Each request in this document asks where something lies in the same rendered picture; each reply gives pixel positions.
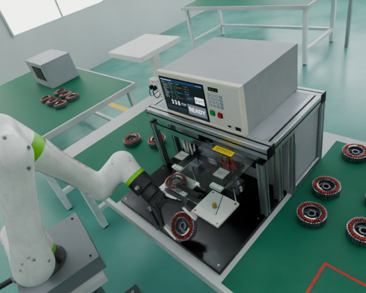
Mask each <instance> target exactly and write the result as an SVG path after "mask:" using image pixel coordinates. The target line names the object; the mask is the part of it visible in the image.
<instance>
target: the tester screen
mask: <svg viewBox="0 0 366 293"><path fill-rule="evenodd" d="M160 81H161V84H162V87H163V91H164V94H165V97H166V101H167V105H168V103H169V104H171V105H175V104H173V103H172V102H171V99H174V100H176V101H180V103H181V106H179V105H175V106H178V107H181V108H184V109H187V112H184V111H182V110H179V109H175V108H172V107H169V106H168V108H170V109H174V110H177V111H179V112H182V113H186V114H189V110H188V106H187V104H190V105H194V106H198V107H201V108H205V109H206V106H205V103H204V106H203V105H199V104H196V103H192V102H188V101H186V97H185V95H189V96H192V97H196V98H200V99H203V100H204V97H203V91H202V87H201V86H198V85H193V84H188V83H183V82H179V81H174V80H169V79H166V78H161V77H160ZM189 115H192V114H189ZM192 116H195V115H192ZM196 117H199V116H196ZM199 118H201V119H205V118H202V117H199ZM205 120H208V119H205Z"/></svg>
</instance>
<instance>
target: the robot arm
mask: <svg viewBox="0 0 366 293"><path fill-rule="evenodd" d="M35 171H38V172H40V173H43V174H46V175H48V176H51V177H53V178H55V179H58V180H60V181H62V182H64V183H66V184H68V185H70V186H72V187H74V188H76V189H78V190H80V191H81V192H83V193H84V194H86V195H88V196H89V197H90V198H92V199H94V200H96V201H104V200H106V199H108V198H109V197H110V196H111V195H112V193H114V191H115V190H116V189H117V187H118V186H119V185H120V184H121V183H125V184H126V185H127V186H128V187H129V188H130V189H131V190H132V191H133V192H134V193H135V194H136V195H137V196H140V195H141V197H142V198H143V199H144V200H145V201H146V202H147V203H148V204H149V207H148V208H146V209H145V211H146V212H147V213H148V214H149V216H150V218H151V220H152V222H153V224H154V225H155V227H156V230H159V229H163V230H164V231H165V232H166V233H167V234H170V235H171V236H172V237H173V238H174V239H175V240H176V238H175V237H174V235H173V234H172V231H171V230H172V229H171V227H170V226H169V225H168V224H165V223H164V219H163V215H162V211H161V207H162V206H163V205H164V204H165V203H172V204H175V205H179V206H182V209H183V210H184V211H186V212H187V214H189V215H190V217H191V218H193V219H194V221H195V220H196V219H197V218H198V217H197V215H195V214H194V213H193V211H192V208H191V207H190V206H189V205H188V204H187V200H188V199H187V198H185V197H183V196H182V195H180V194H178V193H176V192H175V191H173V190H171V189H169V188H168V187H166V188H165V189H164V191H162V190H161V189H160V188H159V187H158V186H157V185H156V184H155V183H153V182H154V179H153V178H151V176H150V175H148V173H147V172H146V171H144V169H143V168H142V167H140V165H139V164H138V163H137V161H136V160H135V158H134V157H133V156H132V155H131V154H130V153H129V152H127V151H118V152H115V153H114V154H113V155H112V156H111V157H110V158H109V160H108V161H107V162H106V163H105V165H104V166H103V167H102V168H101V169H100V171H95V170H93V169H92V168H90V167H88V166H86V165H84V164H82V163H80V162H79V161H77V160H75V159H74V158H72V157H71V156H69V155H68V154H66V153H64V152H63V151H62V150H60V149H59V148H58V147H56V146H55V145H54V144H53V143H51V142H50V141H48V140H47V139H46V138H45V137H44V138H43V137H42V136H40V135H39V134H37V133H36V132H35V131H33V130H31V129H30V128H28V127H27V126H25V125H23V124H22V123H21V122H19V121H17V120H16V119H14V118H12V117H10V116H8V115H5V114H1V113H0V210H1V213H2V217H3V220H4V223H5V225H4V226H3V228H2V230H1V232H0V241H1V244H2V246H3V248H4V250H5V252H6V254H7V257H8V261H9V266H10V270H11V273H12V274H11V276H10V278H8V279H7V280H5V281H3V282H1V283H0V290H1V289H3V288H5V287H6V286H8V285H9V284H11V283H15V284H16V283H18V284H19V285H21V286H23V287H36V286H39V285H41V284H43V283H44V282H46V281H47V280H48V279H49V278H50V277H51V276H53V275H54V274H55V273H57V272H58V271H59V270H60V268H61V267H62V266H63V264H64V261H65V260H66V251H65V250H64V248H63V247H62V246H61V245H57V244H55V243H54V241H53V239H52V237H51V236H50V235H49V234H48V233H47V232H46V230H45V229H44V225H43V222H42V218H41V213H40V207H39V203H38V197H37V188H36V182H35ZM165 193H166V194H170V195H171V196H173V197H175V198H177V199H179V200H177V199H172V198H170V197H167V196H166V195H165ZM152 208H154V209H155V212H156V214H157V217H156V215H155V214H154V212H153V210H152ZM157 218H158V219H157Z"/></svg>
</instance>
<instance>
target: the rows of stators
mask: <svg viewBox="0 0 366 293"><path fill-rule="evenodd" d="M350 151H351V153H349V152H350ZM342 158H343V159H345V160H346V161H349V162H351V163H352V162H353V163H362V162H365V161H366V146H365V145H362V144H356V143H352V144H347V145H345V146H344V147H343V148H342Z"/></svg>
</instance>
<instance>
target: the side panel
mask: <svg viewBox="0 0 366 293"><path fill-rule="evenodd" d="M324 117H325V102H324V103H323V104H322V105H321V106H320V107H319V108H318V109H317V110H316V111H315V112H314V113H313V114H312V115H311V116H310V117H309V118H308V119H307V120H306V121H305V122H304V123H303V124H302V125H301V126H300V128H299V129H298V130H297V131H296V132H295V133H294V134H293V135H292V136H291V137H290V138H289V164H290V191H289V192H290V194H291V195H293V192H295V191H296V190H297V189H298V187H299V186H300V185H301V183H302V182H303V181H304V180H305V179H306V177H307V176H308V175H309V174H310V172H311V171H312V170H313V168H315V166H316V165H317V164H318V162H319V161H320V160H321V159H322V143H323V133H324ZM289 192H287V193H289Z"/></svg>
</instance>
